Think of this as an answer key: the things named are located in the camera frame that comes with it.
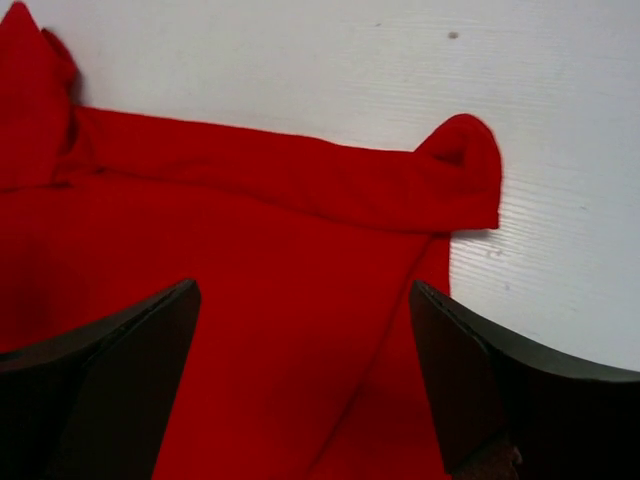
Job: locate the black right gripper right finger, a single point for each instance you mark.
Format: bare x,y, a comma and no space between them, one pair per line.
507,407

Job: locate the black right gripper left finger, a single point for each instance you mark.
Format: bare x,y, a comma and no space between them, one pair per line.
94,402

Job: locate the red t shirt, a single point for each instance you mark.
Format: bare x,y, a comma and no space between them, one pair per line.
303,365

